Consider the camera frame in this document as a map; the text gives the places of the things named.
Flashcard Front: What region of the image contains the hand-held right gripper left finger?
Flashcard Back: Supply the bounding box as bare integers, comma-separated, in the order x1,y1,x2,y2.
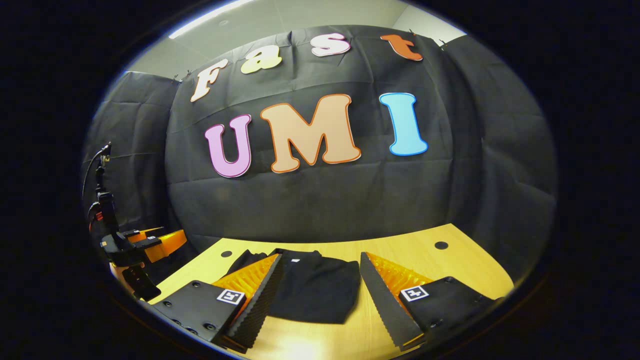
150,252,284,353

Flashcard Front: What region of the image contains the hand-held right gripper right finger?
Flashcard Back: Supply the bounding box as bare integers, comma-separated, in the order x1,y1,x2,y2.
359,251,503,351

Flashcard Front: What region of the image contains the black garment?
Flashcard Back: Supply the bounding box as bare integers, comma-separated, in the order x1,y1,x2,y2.
225,247,362,325

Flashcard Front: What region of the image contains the black backdrop cloth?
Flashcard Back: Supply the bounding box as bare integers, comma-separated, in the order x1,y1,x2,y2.
81,25,558,281

